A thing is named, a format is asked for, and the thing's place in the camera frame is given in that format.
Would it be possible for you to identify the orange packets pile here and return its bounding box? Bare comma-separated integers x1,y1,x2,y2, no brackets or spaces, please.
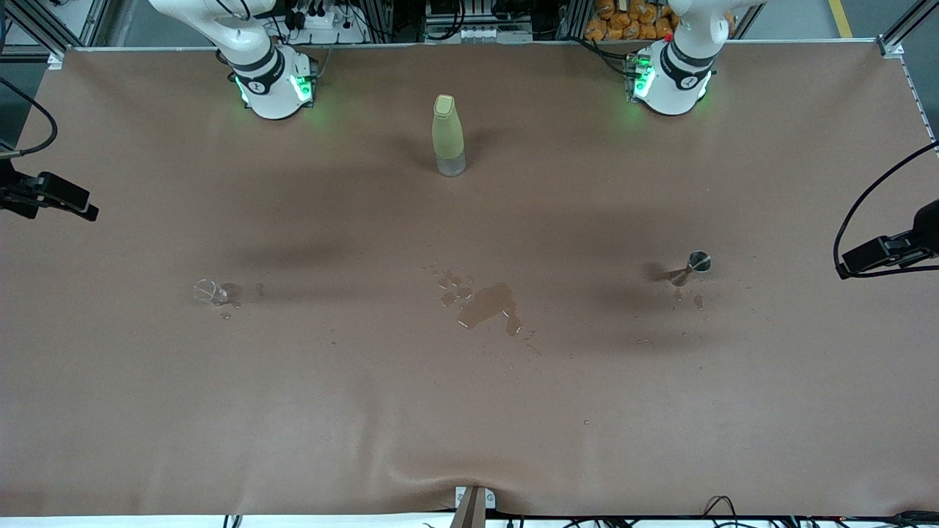
585,0,679,41

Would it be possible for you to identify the silver metal jigger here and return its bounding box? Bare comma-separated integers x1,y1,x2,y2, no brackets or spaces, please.
668,251,712,288

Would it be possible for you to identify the yellow-green capped bottle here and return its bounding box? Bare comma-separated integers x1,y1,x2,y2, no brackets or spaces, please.
431,94,467,177

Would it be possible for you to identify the brown spilled liquid puddle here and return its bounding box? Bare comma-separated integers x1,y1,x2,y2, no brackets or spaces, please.
438,270,527,338

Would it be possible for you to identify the aluminium frame post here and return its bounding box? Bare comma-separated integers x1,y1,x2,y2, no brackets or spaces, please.
878,0,939,58
0,0,111,68

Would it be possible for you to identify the small clear glass cup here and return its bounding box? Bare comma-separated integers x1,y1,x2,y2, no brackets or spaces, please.
193,279,230,306

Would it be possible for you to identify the brown table mat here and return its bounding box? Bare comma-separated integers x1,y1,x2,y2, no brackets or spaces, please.
0,40,939,518

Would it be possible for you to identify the white power strip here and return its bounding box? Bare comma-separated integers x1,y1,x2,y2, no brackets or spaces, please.
293,7,347,32

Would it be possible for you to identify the black equipment box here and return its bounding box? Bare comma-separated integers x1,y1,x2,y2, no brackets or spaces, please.
424,0,535,34

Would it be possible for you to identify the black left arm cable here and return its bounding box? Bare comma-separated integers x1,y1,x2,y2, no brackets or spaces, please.
833,139,939,279

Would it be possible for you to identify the metal table edge clamp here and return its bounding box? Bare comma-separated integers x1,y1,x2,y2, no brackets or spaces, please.
451,486,497,528

